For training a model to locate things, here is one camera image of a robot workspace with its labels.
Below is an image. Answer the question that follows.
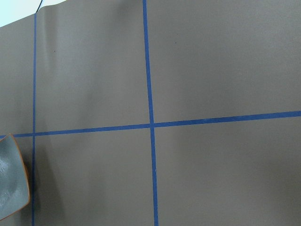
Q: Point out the grey square plate orange rim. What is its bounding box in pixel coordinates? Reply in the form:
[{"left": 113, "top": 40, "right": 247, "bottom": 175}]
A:
[{"left": 0, "top": 134, "right": 31, "bottom": 220}]

